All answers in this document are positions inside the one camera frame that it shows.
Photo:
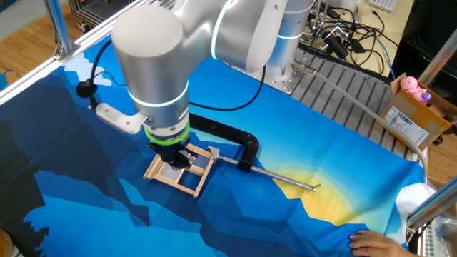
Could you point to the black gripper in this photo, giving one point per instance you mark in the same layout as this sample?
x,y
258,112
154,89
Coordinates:
x,y
169,151

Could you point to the wooden sash with frosted pane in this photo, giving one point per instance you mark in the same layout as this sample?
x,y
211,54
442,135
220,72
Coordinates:
x,y
166,175

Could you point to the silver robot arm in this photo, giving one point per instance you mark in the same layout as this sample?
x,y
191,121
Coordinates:
x,y
153,53

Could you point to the person's bare forearm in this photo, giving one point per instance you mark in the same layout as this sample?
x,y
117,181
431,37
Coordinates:
x,y
412,254

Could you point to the person's bare hand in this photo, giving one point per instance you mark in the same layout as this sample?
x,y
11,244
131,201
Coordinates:
x,y
375,246

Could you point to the black C-clamp with screw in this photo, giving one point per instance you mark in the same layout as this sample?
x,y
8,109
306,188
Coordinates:
x,y
228,132

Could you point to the blue mountain print tablecloth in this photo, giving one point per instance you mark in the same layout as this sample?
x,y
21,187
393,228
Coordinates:
x,y
107,214

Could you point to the black striped profile cart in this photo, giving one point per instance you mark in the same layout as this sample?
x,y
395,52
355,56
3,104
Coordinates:
x,y
89,12

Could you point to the brown rounded object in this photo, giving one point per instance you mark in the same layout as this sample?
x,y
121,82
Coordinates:
x,y
4,246

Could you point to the small black power adapter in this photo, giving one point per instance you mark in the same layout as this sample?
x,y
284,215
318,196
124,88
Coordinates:
x,y
357,45

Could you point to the cardboard box with label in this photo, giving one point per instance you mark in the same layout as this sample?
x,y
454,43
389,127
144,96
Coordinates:
x,y
410,118

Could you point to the pink plastic toy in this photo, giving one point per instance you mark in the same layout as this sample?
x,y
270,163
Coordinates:
x,y
410,85

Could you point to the purple bottle cap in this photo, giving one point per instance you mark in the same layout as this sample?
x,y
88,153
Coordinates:
x,y
426,96

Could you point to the white keyboard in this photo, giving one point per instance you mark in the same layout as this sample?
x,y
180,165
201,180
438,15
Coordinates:
x,y
383,4

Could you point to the thick aluminium profile bar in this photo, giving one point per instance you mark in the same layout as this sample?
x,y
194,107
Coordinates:
x,y
433,205

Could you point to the beige desk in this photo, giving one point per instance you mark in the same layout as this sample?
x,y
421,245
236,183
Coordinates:
x,y
401,25

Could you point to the clear plastic bag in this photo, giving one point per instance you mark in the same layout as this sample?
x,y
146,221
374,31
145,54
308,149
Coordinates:
x,y
446,235

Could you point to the black cabinet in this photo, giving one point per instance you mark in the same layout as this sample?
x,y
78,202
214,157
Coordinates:
x,y
428,35

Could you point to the wooden window frame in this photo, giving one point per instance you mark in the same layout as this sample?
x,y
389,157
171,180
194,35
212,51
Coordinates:
x,y
150,171

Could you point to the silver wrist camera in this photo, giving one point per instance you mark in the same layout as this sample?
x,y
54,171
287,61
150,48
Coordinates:
x,y
119,119

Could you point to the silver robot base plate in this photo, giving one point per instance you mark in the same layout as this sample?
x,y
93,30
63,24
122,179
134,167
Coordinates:
x,y
285,84

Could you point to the long aluminium table rail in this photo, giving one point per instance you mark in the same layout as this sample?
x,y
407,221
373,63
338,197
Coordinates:
x,y
53,64

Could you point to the upright aluminium post with bracket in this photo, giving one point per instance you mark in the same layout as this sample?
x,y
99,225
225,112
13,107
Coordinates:
x,y
57,25

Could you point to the slanted aluminium post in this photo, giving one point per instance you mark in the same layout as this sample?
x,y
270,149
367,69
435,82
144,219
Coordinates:
x,y
439,53

